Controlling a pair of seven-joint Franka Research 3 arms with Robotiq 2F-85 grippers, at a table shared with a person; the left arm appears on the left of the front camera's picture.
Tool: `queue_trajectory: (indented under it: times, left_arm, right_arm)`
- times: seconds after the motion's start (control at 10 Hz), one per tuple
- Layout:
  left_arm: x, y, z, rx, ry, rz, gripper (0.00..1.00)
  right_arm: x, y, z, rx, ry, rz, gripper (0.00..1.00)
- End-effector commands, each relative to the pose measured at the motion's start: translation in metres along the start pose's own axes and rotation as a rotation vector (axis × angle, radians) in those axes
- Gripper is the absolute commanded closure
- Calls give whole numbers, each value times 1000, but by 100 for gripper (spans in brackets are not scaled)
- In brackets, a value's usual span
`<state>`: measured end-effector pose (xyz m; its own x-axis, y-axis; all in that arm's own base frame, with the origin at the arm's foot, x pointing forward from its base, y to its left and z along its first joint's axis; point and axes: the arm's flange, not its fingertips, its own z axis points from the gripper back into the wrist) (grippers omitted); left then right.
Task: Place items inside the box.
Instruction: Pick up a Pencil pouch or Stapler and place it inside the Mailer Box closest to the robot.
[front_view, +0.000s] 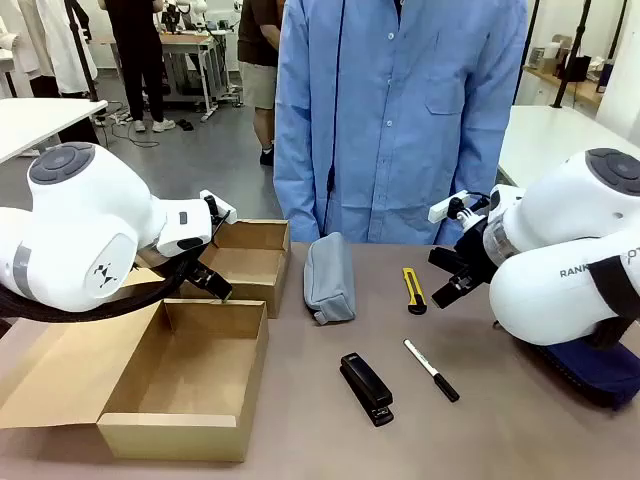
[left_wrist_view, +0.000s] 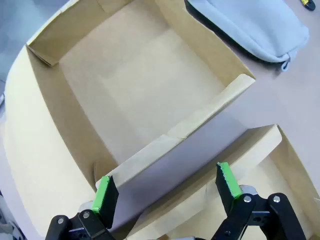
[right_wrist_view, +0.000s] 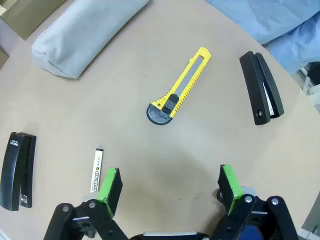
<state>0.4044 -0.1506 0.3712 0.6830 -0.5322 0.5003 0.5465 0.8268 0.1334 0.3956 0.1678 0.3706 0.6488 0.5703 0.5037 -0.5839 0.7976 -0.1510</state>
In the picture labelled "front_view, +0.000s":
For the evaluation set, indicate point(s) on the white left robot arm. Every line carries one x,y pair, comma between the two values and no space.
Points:
75,225

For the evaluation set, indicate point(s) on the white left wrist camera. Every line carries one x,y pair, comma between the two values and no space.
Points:
222,205

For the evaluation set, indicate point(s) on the large open cardboard box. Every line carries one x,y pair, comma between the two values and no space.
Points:
190,360

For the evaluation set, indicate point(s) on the wooden shelf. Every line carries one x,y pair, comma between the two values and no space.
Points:
565,82

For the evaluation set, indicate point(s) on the small cardboard carton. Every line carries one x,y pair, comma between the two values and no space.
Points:
559,50

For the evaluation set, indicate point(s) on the black stand pole with base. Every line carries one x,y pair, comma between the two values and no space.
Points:
570,55

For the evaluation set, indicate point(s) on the person in cream coat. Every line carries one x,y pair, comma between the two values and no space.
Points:
20,40

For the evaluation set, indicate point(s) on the person in brown shirt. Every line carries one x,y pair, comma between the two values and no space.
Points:
257,50

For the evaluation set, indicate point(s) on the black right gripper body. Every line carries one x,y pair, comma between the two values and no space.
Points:
475,255

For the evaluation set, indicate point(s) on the black tripod pole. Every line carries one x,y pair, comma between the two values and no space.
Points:
80,45

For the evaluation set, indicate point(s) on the navy blue pencil case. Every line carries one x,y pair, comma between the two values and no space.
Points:
590,370

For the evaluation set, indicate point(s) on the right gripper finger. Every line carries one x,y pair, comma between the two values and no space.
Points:
452,292
447,259

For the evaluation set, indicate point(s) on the small open cardboard box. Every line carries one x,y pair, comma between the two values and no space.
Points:
250,262

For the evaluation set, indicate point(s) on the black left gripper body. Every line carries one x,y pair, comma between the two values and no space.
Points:
199,272

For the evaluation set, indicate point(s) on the background workbench with equipment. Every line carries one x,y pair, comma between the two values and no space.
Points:
190,45

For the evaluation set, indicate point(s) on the white side table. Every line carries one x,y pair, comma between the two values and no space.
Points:
40,120

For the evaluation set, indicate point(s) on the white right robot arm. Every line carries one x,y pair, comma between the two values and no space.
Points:
560,250

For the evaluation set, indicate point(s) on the grey fabric pencil case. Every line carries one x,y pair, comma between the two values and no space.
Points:
327,275

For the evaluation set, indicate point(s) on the black stapler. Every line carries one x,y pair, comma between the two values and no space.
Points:
365,385

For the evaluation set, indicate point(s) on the yellow utility knife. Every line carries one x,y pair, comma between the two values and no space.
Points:
414,292

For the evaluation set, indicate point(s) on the large white table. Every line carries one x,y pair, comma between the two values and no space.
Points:
550,140

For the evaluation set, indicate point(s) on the black box on shelf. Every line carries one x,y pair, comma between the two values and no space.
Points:
577,69

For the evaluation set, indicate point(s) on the black shoes on floor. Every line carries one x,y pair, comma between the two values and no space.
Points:
185,125

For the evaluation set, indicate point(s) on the person in white coat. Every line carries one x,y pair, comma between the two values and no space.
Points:
70,45

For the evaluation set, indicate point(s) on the white marker black cap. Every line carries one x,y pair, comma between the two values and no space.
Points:
427,365

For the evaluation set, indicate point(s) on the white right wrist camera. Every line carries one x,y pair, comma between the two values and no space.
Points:
445,209

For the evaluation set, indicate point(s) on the person in black clothes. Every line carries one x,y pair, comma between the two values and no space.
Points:
137,55

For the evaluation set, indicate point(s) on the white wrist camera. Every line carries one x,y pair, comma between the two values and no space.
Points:
445,209
222,205

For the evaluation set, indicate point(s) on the person in blue shirt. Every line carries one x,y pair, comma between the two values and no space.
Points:
400,125

